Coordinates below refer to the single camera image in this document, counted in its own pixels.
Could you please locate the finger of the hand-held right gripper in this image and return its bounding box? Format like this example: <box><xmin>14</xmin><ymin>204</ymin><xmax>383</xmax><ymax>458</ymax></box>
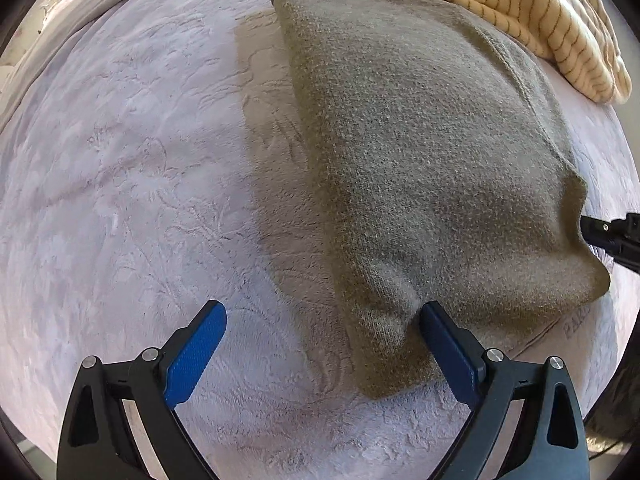
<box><xmin>579</xmin><ymin>212</ymin><xmax>640</xmax><ymax>267</ymax></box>

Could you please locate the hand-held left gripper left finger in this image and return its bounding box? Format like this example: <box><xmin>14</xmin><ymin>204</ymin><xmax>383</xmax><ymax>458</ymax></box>
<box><xmin>56</xmin><ymin>300</ymin><xmax>228</xmax><ymax>480</ymax></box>

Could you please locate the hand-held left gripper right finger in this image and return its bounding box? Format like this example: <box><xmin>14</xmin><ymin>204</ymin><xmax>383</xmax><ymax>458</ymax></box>
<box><xmin>417</xmin><ymin>301</ymin><xmax>587</xmax><ymax>480</ymax></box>

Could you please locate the grey-green knit sweater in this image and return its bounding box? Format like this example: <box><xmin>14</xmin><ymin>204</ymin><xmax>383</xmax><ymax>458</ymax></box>
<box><xmin>271</xmin><ymin>0</ymin><xmax>612</xmax><ymax>401</ymax></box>

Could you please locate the pale pink plush blanket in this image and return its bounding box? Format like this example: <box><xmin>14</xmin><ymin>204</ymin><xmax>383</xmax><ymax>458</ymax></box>
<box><xmin>0</xmin><ymin>0</ymin><xmax>635</xmax><ymax>480</ymax></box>

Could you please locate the cream striped knit garment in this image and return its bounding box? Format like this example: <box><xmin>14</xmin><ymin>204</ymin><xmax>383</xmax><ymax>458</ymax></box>
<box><xmin>370</xmin><ymin>0</ymin><xmax>632</xmax><ymax>106</ymax></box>

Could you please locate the white bed sheet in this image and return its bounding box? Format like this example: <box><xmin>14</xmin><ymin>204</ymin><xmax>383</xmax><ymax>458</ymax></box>
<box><xmin>0</xmin><ymin>0</ymin><xmax>201</xmax><ymax>128</ymax></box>

